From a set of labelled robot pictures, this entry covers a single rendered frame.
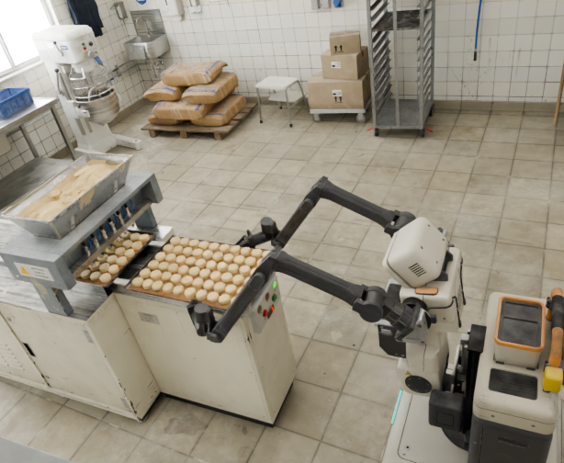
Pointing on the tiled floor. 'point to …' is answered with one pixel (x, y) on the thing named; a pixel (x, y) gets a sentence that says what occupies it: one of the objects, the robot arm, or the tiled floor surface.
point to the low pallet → (200, 126)
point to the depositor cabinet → (62, 339)
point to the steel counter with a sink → (47, 167)
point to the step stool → (281, 93)
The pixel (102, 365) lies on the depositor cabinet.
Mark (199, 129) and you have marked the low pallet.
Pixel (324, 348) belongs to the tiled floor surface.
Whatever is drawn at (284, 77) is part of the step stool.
